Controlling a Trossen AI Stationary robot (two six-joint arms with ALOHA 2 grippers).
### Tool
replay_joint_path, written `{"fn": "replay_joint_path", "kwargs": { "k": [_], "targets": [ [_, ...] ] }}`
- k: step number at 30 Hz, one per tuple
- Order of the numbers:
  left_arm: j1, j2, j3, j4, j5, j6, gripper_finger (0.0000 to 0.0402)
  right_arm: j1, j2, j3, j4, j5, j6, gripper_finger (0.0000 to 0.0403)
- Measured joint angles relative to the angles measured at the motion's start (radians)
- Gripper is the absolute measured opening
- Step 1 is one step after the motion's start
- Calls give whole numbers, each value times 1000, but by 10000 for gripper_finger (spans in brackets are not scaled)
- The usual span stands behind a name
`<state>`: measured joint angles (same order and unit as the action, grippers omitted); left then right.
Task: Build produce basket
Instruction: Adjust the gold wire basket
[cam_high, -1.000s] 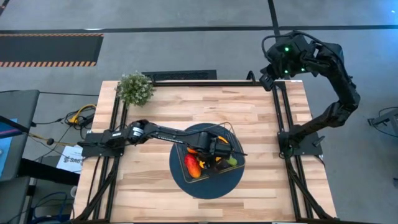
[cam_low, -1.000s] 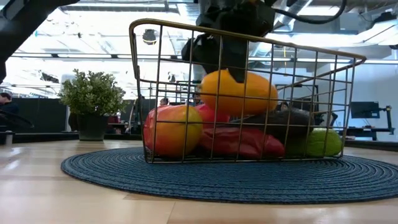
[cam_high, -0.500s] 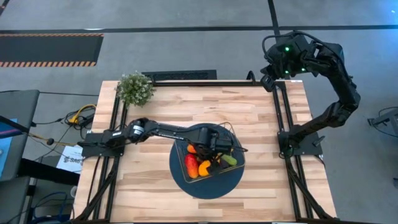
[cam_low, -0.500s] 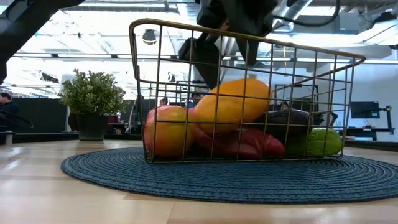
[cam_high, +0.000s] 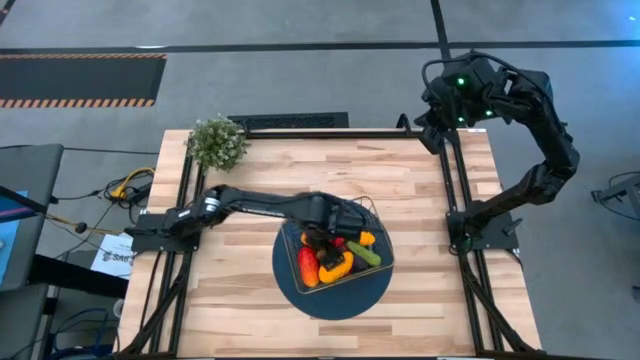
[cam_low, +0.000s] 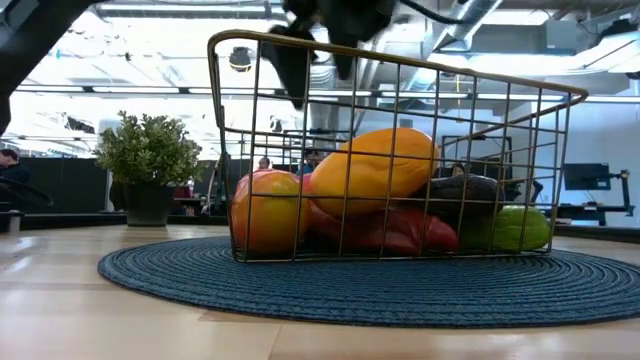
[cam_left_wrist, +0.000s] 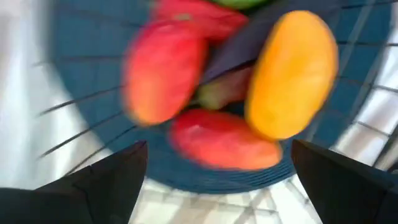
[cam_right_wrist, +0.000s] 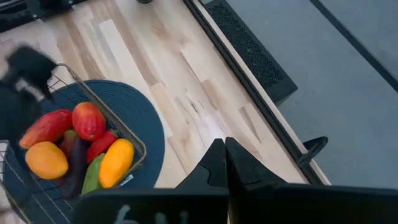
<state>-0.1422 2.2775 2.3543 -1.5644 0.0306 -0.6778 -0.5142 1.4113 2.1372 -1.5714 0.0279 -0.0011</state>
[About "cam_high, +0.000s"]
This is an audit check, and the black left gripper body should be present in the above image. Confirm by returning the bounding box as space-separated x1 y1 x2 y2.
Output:
299 194 369 239

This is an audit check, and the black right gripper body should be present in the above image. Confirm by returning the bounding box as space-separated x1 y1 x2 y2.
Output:
424 53 506 129

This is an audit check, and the orange-yellow mini pepper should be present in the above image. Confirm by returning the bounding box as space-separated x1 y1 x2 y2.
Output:
318 250 355 286

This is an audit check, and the green pepper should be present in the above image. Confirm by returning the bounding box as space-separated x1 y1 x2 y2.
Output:
346 240 383 268

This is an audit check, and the red and orange pepper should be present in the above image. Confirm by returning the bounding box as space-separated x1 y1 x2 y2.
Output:
297 245 321 289

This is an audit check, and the gold-rimmed black wire basket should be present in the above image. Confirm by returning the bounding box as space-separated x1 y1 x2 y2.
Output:
282 197 396 295

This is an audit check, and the round blue woven placemat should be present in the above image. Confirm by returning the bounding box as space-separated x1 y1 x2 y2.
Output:
271 199 395 321

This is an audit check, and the small potted green plant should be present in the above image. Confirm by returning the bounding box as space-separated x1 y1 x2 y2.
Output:
185 114 251 174

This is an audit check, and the grey equipment stand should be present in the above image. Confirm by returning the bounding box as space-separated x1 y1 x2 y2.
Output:
592 171 640 222

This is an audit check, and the black power adapter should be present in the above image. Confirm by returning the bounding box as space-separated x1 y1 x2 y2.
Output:
119 182 154 206

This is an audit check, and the white printed paper sheet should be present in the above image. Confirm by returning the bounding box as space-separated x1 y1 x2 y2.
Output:
89 233 136 280

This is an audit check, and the black bench bar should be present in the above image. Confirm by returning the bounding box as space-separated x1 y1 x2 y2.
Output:
27 253 130 300

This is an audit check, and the black hazard-striped floor mat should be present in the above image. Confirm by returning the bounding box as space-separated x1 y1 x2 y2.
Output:
0 52 168 109

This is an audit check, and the grey side desk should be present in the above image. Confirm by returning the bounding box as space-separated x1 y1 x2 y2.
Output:
0 143 65 292

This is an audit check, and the grey low cabinet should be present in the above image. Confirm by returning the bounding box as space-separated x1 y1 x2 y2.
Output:
0 283 50 360

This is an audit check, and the yellow cable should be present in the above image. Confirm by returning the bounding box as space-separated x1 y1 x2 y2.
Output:
107 166 157 201

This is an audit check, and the blue cable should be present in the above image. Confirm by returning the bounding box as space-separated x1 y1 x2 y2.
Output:
47 307 119 360

